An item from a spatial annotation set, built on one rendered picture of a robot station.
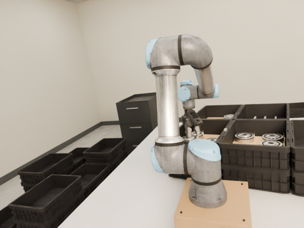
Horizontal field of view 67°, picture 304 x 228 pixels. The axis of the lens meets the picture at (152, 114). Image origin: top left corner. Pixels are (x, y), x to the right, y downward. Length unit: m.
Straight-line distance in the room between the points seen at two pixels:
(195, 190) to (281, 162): 0.41
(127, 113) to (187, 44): 2.13
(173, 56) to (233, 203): 0.59
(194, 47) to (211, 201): 0.57
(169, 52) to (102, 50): 4.50
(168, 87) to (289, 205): 0.70
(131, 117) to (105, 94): 2.60
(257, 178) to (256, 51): 3.58
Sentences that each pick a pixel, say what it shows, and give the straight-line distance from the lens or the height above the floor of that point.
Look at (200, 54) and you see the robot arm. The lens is 0.88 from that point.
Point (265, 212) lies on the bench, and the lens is 1.10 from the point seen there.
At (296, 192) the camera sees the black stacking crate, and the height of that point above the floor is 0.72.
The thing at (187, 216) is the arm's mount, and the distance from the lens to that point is 0.91.
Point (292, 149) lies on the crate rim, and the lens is 1.11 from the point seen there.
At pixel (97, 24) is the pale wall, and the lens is 5.39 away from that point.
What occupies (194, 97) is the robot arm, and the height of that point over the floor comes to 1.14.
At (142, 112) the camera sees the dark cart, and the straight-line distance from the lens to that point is 2.82.
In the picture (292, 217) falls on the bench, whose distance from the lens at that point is 1.10.
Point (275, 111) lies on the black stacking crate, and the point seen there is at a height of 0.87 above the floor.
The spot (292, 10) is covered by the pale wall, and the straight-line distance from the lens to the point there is 4.68.
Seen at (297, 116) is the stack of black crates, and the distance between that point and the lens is 3.07.
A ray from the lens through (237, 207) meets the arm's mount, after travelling 0.95.
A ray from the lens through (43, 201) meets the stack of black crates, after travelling 1.93.
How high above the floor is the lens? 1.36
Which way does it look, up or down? 13 degrees down
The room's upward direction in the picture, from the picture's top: 9 degrees counter-clockwise
